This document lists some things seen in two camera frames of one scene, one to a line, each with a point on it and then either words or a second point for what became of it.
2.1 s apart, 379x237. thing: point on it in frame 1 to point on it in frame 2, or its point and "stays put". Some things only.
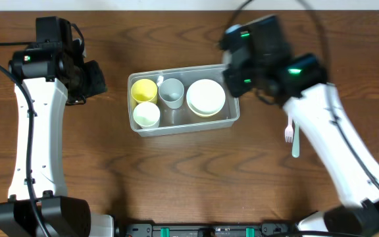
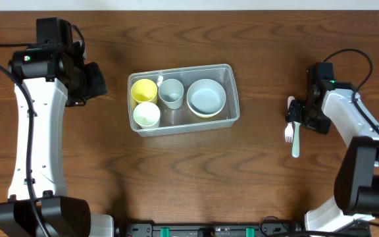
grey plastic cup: (171, 91) stays put
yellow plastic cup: (143, 90) stays put
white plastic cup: (147, 115) stays put
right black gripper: (237, 75) to (294, 112)
